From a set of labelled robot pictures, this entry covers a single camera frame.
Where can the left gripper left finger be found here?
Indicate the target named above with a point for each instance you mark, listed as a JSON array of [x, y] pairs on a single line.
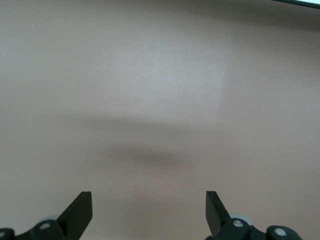
[[72, 220]]

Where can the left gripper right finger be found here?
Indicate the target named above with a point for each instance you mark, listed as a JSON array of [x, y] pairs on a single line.
[[217, 220]]

